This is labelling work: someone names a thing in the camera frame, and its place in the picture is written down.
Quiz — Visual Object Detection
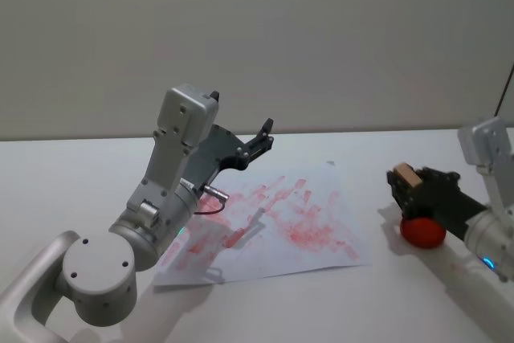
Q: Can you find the red round ink pad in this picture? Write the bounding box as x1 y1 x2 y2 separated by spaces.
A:
399 215 447 249

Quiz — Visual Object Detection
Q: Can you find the small wooden block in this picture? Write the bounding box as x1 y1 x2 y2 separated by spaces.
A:
393 162 425 192

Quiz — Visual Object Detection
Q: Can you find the thin dark cable silver plug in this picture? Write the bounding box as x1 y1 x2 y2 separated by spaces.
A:
195 183 230 216

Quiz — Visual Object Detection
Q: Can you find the white paper with red marks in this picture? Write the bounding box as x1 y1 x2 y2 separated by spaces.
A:
153 160 373 288

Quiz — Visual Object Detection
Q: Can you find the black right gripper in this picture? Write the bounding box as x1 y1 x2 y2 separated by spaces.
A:
385 165 490 240

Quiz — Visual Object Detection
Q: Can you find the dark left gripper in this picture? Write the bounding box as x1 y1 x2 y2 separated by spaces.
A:
182 90 276 196

